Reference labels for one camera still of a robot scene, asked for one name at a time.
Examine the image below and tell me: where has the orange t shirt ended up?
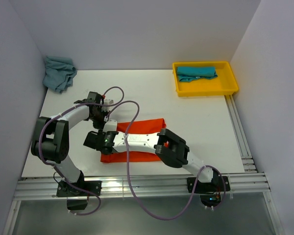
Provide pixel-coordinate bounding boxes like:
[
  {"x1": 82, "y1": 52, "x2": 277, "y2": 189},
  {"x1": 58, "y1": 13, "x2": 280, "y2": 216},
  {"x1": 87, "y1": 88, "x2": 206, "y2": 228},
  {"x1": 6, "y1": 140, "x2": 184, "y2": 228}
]
[{"x1": 100, "y1": 118, "x2": 167, "y2": 164}]

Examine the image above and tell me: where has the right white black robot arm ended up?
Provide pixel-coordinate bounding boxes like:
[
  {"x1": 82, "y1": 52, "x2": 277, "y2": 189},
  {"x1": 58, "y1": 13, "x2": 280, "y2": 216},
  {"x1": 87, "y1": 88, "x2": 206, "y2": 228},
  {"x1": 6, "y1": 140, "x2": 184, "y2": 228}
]
[{"x1": 83, "y1": 128, "x2": 220, "y2": 191}]

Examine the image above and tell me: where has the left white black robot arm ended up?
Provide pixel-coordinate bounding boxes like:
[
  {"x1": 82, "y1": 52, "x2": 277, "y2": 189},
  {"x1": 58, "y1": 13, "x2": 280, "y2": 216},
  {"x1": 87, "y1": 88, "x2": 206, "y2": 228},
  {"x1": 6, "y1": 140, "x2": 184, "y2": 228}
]
[{"x1": 30, "y1": 92, "x2": 108, "y2": 196}]

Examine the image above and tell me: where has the grey-blue crumpled t shirt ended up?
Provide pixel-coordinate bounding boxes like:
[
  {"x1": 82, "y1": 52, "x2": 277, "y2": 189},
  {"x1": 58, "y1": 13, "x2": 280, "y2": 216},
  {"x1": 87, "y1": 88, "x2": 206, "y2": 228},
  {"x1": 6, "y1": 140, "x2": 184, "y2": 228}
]
[{"x1": 42, "y1": 56, "x2": 77, "y2": 94}]

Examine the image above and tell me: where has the teal rolled t shirt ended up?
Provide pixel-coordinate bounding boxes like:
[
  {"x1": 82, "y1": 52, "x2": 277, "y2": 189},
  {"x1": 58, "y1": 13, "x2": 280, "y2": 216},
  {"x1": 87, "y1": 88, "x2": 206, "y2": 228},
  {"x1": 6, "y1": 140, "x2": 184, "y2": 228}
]
[{"x1": 176, "y1": 67, "x2": 218, "y2": 82}]

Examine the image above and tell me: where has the yellow plastic tray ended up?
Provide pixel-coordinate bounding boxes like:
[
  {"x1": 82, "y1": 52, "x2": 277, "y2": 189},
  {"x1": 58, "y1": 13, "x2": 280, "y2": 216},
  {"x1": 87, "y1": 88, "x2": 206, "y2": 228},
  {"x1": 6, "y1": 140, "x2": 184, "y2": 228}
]
[{"x1": 172, "y1": 61, "x2": 239, "y2": 97}]

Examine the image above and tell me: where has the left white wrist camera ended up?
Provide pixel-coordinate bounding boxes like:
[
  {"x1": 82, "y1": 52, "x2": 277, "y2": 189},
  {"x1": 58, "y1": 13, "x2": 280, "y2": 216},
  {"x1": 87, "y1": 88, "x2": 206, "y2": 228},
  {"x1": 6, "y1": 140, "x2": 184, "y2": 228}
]
[{"x1": 101, "y1": 99, "x2": 114, "y2": 112}]

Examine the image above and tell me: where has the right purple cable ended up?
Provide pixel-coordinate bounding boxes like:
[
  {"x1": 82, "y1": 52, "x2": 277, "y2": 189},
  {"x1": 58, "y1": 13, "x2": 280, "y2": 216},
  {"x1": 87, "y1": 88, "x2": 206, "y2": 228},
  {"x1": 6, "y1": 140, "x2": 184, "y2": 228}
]
[{"x1": 103, "y1": 100, "x2": 227, "y2": 220}]

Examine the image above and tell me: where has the purple cable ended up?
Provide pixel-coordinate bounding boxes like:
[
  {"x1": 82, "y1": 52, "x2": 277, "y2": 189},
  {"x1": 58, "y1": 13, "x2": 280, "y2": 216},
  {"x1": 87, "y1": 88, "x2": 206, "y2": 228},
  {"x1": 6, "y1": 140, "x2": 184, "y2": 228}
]
[
  {"x1": 103, "y1": 100, "x2": 227, "y2": 220},
  {"x1": 38, "y1": 86, "x2": 125, "y2": 216}
]

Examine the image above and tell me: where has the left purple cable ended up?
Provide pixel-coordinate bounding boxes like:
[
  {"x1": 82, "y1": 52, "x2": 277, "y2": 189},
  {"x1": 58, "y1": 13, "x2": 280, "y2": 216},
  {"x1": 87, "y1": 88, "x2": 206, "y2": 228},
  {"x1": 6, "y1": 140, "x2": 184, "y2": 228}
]
[{"x1": 38, "y1": 86, "x2": 125, "y2": 216}]

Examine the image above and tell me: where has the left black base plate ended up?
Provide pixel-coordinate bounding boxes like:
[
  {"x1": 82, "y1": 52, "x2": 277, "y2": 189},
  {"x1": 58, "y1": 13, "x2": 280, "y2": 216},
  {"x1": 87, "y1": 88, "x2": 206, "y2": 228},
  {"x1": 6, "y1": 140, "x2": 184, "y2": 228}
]
[{"x1": 56, "y1": 181, "x2": 102, "y2": 197}]

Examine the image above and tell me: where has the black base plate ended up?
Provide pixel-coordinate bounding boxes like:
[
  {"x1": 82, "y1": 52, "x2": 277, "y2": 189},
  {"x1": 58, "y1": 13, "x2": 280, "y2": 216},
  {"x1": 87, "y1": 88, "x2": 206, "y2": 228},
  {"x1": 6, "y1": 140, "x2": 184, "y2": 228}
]
[
  {"x1": 195, "y1": 176, "x2": 231, "y2": 194},
  {"x1": 56, "y1": 181, "x2": 102, "y2": 197}
]

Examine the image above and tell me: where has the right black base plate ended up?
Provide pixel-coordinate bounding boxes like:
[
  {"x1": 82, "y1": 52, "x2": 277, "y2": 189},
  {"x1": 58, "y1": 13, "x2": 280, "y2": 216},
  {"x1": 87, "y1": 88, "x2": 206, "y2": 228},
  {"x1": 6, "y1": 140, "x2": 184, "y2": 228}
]
[{"x1": 195, "y1": 176, "x2": 231, "y2": 194}]

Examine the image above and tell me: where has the aluminium right side rail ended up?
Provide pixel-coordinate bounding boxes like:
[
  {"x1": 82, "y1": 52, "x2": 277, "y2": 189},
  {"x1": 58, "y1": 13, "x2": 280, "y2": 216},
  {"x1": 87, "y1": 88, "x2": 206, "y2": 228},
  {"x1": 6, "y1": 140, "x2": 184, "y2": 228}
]
[{"x1": 224, "y1": 95, "x2": 258, "y2": 173}]

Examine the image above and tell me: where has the aluminium front rail frame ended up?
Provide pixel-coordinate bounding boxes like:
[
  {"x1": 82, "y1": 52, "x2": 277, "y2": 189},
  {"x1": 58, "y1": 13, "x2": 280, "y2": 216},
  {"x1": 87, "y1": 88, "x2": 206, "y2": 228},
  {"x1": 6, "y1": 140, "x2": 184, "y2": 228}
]
[{"x1": 2, "y1": 171, "x2": 285, "y2": 235}]

